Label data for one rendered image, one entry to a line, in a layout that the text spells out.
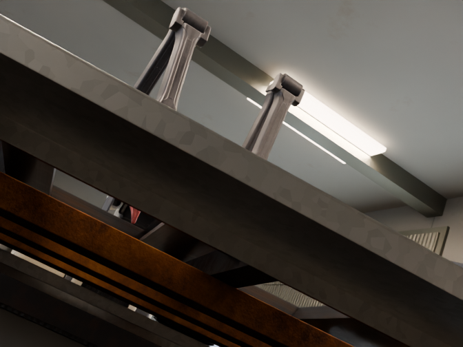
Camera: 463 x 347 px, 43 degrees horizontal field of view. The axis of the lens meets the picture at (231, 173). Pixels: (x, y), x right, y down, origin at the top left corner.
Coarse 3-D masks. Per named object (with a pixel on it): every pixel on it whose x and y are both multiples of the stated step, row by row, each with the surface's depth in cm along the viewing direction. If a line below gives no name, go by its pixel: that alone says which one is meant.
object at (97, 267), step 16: (0, 224) 108; (16, 224) 108; (32, 240) 109; (48, 240) 110; (64, 256) 110; (80, 256) 111; (96, 272) 111; (112, 272) 112; (128, 288) 113; (144, 288) 113; (160, 304) 116; (176, 304) 115; (192, 320) 118; (208, 320) 116; (224, 336) 120; (240, 336) 117
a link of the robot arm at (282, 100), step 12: (276, 84) 199; (276, 96) 200; (288, 96) 199; (300, 96) 203; (276, 108) 197; (288, 108) 199; (276, 120) 195; (264, 132) 194; (276, 132) 195; (264, 144) 192; (264, 156) 191
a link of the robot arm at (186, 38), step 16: (176, 16) 165; (176, 32) 167; (192, 32) 165; (208, 32) 170; (176, 48) 162; (192, 48) 163; (176, 64) 158; (176, 80) 156; (160, 96) 153; (176, 96) 155
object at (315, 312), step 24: (24, 168) 121; (48, 168) 113; (48, 192) 132; (96, 216) 143; (144, 240) 138; (168, 240) 128; (192, 240) 119; (240, 288) 150; (288, 312) 153; (312, 312) 144; (336, 312) 133; (336, 336) 148; (360, 336) 137; (384, 336) 127
